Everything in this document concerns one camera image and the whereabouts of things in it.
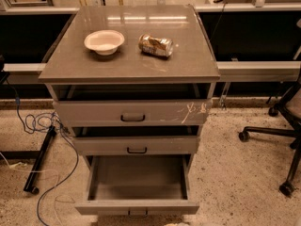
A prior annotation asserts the grey drawer cabinet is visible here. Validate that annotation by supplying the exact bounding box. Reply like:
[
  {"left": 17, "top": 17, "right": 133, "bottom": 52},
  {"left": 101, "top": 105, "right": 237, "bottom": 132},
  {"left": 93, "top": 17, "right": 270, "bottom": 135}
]
[{"left": 38, "top": 5, "right": 221, "bottom": 226}]

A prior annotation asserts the grey middle drawer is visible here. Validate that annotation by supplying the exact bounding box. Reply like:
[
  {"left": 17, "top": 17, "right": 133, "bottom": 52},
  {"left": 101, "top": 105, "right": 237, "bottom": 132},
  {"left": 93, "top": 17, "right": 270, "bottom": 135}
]
[{"left": 72, "top": 136, "right": 198, "bottom": 155}]

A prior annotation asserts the grey top drawer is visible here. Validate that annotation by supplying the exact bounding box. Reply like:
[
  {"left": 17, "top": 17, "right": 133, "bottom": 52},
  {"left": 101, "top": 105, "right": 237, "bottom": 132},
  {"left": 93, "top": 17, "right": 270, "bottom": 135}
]
[{"left": 54, "top": 100, "right": 212, "bottom": 127}]

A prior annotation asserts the grey open bottom drawer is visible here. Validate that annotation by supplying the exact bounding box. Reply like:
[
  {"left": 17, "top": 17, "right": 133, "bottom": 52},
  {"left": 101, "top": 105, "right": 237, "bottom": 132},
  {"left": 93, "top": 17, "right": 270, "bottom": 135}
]
[{"left": 75, "top": 154, "right": 199, "bottom": 218}]

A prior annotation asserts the crushed soda can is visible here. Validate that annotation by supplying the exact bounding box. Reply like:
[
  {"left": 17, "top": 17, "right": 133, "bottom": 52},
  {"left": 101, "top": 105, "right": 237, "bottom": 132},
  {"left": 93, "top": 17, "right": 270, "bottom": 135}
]
[{"left": 138, "top": 34, "right": 173, "bottom": 57}]

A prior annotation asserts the white paper bowl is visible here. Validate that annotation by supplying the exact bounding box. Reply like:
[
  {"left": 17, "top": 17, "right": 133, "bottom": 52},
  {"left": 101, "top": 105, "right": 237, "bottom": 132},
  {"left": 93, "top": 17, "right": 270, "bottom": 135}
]
[{"left": 84, "top": 30, "right": 125, "bottom": 56}]

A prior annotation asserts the black table leg with caster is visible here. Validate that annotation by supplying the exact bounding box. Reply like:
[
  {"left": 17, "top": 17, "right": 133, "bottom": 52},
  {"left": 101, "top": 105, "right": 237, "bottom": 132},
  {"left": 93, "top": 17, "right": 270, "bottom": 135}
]
[{"left": 0, "top": 126, "right": 56, "bottom": 195}]

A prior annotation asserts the blue cable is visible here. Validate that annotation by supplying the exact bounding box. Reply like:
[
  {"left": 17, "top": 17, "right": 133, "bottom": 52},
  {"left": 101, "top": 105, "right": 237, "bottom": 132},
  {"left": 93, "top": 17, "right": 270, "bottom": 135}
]
[{"left": 13, "top": 96, "right": 80, "bottom": 226}]

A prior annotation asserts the grey horizontal rail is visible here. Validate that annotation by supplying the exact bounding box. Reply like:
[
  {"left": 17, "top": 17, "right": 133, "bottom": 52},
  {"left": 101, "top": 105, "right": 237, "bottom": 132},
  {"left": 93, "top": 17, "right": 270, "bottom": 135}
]
[{"left": 4, "top": 61, "right": 301, "bottom": 84}]

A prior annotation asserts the white cable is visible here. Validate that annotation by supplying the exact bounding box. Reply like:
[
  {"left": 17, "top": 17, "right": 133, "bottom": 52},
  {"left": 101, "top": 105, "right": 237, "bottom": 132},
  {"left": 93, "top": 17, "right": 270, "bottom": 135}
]
[{"left": 0, "top": 151, "right": 76, "bottom": 226}]

